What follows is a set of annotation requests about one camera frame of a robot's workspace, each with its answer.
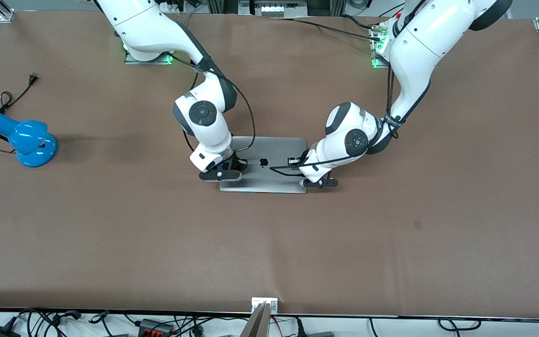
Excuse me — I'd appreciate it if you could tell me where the blue desk lamp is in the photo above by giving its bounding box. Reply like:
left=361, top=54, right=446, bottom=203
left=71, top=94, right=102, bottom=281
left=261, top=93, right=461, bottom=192
left=0, top=111, right=58, bottom=168

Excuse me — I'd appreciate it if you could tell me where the grey power strip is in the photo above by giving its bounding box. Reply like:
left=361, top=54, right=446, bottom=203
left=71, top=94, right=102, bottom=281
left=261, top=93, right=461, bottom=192
left=239, top=0, right=308, bottom=18

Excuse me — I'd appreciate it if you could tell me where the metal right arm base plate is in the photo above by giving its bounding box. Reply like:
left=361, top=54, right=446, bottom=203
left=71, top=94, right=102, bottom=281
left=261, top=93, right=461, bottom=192
left=124, top=47, right=173, bottom=65

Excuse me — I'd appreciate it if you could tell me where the silver camera mount bracket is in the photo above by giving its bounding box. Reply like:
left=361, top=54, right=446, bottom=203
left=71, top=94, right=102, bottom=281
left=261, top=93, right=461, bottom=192
left=239, top=297, right=279, bottom=337

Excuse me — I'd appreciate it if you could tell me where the black lamp power cord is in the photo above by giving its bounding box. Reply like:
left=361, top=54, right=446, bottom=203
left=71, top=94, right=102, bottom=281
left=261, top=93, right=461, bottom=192
left=0, top=73, right=40, bottom=155

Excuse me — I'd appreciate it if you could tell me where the black table cable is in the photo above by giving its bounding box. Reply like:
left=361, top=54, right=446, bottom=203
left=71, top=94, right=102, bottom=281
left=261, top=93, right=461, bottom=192
left=269, top=14, right=382, bottom=42

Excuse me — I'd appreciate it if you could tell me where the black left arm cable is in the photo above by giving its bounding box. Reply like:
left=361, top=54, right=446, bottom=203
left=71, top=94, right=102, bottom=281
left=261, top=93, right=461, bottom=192
left=269, top=61, right=399, bottom=177

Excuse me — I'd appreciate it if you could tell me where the silver laptop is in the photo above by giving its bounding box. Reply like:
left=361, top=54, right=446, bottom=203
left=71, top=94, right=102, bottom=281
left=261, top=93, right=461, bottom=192
left=219, top=136, right=308, bottom=195

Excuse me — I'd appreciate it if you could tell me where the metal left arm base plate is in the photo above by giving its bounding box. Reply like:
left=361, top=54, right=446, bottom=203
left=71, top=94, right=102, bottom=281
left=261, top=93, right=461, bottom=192
left=369, top=23, right=392, bottom=69

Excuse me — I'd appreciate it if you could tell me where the black orange connector block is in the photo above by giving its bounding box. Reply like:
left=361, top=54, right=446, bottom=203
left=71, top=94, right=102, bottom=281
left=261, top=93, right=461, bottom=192
left=138, top=318, right=175, bottom=336

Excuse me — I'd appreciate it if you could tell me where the black looped floor cable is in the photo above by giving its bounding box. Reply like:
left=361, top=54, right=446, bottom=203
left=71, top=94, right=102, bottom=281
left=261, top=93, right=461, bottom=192
left=438, top=317, right=481, bottom=332

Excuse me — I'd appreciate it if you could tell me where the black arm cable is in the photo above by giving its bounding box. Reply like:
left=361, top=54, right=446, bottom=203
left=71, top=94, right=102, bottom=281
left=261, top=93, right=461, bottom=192
left=169, top=51, right=257, bottom=154
left=269, top=61, right=399, bottom=177

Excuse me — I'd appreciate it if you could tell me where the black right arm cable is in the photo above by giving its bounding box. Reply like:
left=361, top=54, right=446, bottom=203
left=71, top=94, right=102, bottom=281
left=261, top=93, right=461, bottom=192
left=169, top=51, right=257, bottom=154

